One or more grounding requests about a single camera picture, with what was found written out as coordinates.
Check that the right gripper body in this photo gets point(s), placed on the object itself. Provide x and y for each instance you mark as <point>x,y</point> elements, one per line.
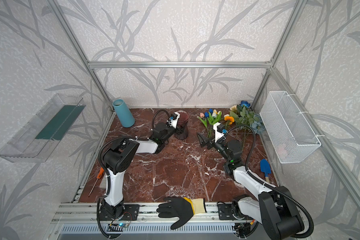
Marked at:
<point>211,143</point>

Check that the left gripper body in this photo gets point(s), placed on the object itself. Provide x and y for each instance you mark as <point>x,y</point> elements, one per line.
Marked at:
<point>174,128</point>

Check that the pink tulip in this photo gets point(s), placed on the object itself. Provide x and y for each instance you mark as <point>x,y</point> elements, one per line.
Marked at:
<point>202,118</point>

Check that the pink glass vase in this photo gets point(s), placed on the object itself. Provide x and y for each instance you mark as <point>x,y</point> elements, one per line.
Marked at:
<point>182,125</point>

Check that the white tulip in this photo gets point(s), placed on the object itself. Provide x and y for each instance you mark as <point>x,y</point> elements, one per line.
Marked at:
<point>214,117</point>

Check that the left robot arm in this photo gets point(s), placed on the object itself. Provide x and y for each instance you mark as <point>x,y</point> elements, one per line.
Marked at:
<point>117,155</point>

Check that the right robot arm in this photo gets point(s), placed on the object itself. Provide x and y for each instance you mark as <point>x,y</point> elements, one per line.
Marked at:
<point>264,195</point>

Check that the teal ceramic vase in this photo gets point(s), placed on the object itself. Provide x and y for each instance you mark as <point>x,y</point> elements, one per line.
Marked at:
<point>123,113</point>

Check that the orange marigold flower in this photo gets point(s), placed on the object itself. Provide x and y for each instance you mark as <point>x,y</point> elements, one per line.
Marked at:
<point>229,120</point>

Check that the blue green flower bouquet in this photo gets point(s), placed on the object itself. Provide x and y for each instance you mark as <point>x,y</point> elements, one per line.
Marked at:
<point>243,114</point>

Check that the pink object in basket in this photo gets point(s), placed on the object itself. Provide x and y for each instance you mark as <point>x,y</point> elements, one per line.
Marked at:
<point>282,151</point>

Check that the black and yellow work glove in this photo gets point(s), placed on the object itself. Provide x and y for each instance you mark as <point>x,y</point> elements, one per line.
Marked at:
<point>182,208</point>

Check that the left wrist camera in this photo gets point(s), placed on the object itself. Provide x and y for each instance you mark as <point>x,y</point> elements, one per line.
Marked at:
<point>173,120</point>

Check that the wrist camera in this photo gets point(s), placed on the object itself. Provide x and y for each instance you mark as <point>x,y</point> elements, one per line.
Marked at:
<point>173,120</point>
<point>220,131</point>

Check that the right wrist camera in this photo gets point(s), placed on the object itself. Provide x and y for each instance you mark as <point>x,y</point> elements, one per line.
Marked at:
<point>220,131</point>

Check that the white wire basket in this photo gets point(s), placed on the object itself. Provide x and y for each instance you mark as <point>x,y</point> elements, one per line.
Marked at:
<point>286,123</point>

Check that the orange handled screwdriver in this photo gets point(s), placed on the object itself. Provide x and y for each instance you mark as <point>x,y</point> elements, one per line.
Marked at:
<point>99,176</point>

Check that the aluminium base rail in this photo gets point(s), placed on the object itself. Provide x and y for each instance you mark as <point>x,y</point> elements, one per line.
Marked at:
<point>147,212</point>

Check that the clear acrylic wall shelf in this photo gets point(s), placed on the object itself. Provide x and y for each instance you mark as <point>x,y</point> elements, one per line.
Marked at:
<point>36,141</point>

